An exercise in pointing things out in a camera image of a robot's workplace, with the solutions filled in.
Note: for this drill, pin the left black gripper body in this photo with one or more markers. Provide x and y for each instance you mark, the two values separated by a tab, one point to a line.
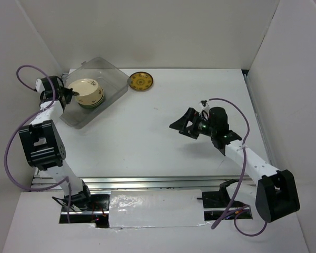
60	92

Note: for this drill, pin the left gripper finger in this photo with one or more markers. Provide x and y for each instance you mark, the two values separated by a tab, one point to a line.
66	100
68	93

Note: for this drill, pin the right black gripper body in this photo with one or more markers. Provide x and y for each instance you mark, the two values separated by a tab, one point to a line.
205	128

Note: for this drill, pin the cream plate with black patch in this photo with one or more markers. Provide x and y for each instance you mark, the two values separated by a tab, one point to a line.
82	82

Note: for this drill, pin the cream plate with brown motifs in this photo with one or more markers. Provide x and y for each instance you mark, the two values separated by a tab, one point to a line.
100	93

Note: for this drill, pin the yellow patterned plate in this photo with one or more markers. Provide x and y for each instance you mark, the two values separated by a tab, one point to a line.
141	81

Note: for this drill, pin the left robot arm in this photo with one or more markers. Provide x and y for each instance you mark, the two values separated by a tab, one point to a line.
43	146

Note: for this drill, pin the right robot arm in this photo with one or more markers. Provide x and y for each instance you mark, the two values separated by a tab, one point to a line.
275	194

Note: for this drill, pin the clear plastic bin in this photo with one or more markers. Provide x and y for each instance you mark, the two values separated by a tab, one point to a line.
113	81

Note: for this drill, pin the white cover panel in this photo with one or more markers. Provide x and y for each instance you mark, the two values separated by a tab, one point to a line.
156	208

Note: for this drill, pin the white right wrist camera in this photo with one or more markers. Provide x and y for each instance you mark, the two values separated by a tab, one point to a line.
204	106

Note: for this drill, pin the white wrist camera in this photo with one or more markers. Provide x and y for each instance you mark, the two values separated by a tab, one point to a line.
204	106
39	85

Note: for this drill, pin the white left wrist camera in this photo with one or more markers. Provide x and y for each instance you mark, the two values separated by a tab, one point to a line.
39	85

